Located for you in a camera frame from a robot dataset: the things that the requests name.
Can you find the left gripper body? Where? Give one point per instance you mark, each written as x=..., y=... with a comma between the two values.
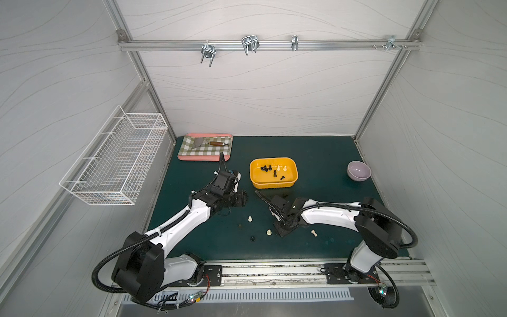
x=224, y=175

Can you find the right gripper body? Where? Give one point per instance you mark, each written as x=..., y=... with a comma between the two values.
x=273, y=203

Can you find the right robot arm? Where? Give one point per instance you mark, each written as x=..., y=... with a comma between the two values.
x=379, y=229

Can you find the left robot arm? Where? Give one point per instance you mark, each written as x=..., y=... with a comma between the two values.
x=144, y=269

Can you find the yellow plastic storage box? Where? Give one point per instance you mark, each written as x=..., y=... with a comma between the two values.
x=270, y=173

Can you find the green checkered cloth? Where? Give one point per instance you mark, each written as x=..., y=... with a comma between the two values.
x=205, y=146

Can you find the purple bowl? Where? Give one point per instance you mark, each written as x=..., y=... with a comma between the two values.
x=358, y=171

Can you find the metal hook clamp left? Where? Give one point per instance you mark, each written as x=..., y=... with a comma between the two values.
x=209, y=52

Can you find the metal hook clamp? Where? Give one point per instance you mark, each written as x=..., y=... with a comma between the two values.
x=250, y=44
x=209, y=52
x=390, y=44

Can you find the metal hook clamp middle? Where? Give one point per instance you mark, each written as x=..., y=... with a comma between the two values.
x=250, y=44

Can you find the metal hook small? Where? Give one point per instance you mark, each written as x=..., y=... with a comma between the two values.
x=294, y=43

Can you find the metal hook clamp right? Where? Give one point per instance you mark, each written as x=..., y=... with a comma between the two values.
x=390, y=44

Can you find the wooden handled spatula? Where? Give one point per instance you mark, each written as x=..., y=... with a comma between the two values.
x=198, y=142

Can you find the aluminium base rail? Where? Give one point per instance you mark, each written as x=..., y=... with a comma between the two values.
x=315, y=273

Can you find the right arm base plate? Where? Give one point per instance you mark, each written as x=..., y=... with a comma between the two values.
x=344, y=274

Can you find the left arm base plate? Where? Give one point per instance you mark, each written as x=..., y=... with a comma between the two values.
x=209, y=275

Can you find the white wire basket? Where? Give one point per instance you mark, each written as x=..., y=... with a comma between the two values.
x=114, y=165

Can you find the aluminium crossbar rail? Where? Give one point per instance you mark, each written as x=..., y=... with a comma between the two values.
x=265, y=45

